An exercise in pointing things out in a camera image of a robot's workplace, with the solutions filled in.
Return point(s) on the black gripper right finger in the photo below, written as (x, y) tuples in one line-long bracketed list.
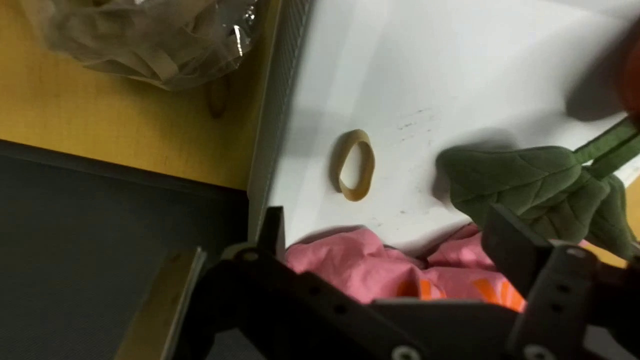
[(576, 306)]

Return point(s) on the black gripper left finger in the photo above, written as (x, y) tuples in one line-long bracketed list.
[(285, 315)]

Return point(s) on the clear bag of rubber bands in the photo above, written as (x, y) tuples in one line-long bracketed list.
[(173, 45)]

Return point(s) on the tan rubber band right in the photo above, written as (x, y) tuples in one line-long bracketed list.
[(352, 165)]

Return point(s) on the orange cloth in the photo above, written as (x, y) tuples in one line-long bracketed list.
[(498, 292)]

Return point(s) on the artificial red rose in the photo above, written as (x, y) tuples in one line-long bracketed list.
[(563, 195)]

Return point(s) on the pink cloth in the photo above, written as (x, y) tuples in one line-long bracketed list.
[(367, 268)]

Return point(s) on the white plastic crate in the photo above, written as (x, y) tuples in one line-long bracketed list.
[(420, 76)]

